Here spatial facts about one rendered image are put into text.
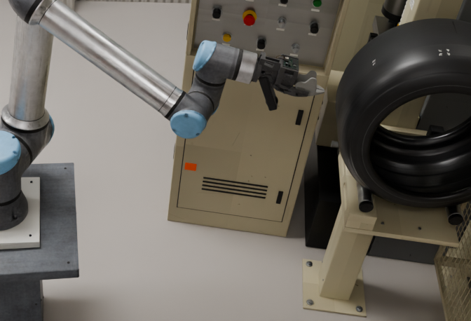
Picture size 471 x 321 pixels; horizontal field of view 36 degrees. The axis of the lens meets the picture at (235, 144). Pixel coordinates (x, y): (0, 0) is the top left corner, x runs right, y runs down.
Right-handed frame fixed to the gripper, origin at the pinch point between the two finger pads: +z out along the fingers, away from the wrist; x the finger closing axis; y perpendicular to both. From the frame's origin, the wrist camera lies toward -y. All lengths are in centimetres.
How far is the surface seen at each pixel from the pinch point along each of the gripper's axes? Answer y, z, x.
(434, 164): -23, 48, 11
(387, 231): -37, 35, -11
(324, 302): -116, 43, 22
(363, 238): -77, 46, 25
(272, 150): -71, 6, 57
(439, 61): 24.2, 24.6, -8.1
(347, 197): -33.3, 20.7, -3.7
